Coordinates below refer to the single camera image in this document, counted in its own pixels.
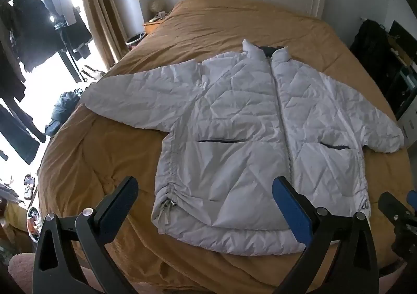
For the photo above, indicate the grey hanging garment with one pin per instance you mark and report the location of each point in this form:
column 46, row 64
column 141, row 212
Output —
column 60, row 4

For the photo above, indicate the light bag on floor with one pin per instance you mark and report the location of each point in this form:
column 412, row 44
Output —
column 91, row 73

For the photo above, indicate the orange quilted bedspread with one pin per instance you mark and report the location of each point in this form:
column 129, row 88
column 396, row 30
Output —
column 107, row 163

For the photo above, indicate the round globe lamp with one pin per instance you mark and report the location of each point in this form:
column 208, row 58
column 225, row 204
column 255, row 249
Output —
column 156, row 7

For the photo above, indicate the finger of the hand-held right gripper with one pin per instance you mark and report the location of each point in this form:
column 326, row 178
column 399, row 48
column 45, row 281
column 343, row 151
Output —
column 392, row 204
column 413, row 198

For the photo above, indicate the black hanging jacket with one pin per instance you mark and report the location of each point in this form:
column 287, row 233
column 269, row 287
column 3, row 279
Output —
column 35, row 33

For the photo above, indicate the white quilted puffer jacket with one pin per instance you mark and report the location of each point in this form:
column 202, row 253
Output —
column 234, row 118

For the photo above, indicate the beige curtain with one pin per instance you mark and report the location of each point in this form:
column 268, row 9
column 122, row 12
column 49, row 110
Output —
column 101, row 10

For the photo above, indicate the wooden nightstand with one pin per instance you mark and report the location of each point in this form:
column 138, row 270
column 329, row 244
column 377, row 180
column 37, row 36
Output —
column 153, row 27

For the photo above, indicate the dark hanging pants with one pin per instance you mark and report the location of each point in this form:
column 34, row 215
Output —
column 19, row 131

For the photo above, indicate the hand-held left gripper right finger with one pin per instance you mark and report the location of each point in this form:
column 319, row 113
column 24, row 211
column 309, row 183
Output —
column 290, row 209

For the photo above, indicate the dark shelf unit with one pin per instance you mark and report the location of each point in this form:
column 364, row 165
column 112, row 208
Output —
column 404, row 66

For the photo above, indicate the pink fluffy cloth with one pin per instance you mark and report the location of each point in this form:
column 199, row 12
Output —
column 21, row 273

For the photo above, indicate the white power strip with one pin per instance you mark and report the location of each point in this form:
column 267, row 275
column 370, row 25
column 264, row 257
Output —
column 159, row 15

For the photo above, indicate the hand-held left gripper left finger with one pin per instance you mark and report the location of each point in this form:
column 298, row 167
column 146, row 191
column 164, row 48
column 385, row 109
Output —
column 117, row 199

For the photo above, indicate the black garment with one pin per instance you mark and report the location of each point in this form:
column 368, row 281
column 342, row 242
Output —
column 371, row 40

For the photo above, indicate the round waste bin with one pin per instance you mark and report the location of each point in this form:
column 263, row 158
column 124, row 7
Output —
column 134, row 40

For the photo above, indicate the floor clutter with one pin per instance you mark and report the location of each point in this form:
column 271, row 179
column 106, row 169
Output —
column 22, row 203

